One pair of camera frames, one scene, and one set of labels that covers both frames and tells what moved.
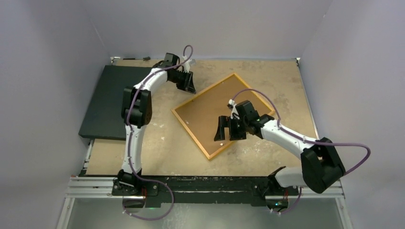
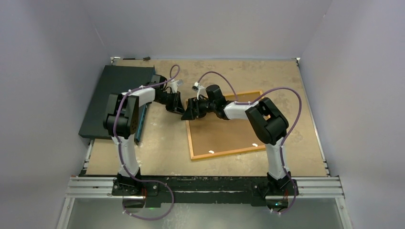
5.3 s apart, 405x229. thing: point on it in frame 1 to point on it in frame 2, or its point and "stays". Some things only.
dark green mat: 104,119 stays
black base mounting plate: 156,190 stays
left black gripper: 187,84 to 176,106
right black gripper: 226,121 to 193,110
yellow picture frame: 209,157 to 249,94
